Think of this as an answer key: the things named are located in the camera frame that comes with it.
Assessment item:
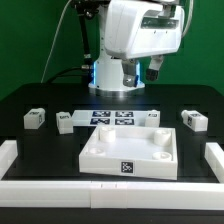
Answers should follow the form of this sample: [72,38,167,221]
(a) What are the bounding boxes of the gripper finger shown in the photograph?
[146,55,164,81]
[122,60,138,87]

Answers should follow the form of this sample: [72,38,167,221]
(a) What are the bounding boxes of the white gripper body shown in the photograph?
[105,0,184,59]

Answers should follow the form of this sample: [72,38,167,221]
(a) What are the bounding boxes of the white square tabletop tray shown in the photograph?
[79,126,178,180]

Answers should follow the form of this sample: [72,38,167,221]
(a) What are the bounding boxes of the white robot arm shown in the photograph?
[89,0,185,97]

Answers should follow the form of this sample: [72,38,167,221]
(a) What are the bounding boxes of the white U-shaped obstacle fence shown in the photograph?
[0,140,224,210]

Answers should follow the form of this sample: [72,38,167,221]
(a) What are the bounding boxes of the black cable bundle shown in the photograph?
[44,0,101,84]

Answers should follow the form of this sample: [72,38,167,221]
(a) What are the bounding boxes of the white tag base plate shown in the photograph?
[72,110,147,126]

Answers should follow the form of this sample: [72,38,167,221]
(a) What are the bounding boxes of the white cable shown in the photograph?
[40,0,73,84]

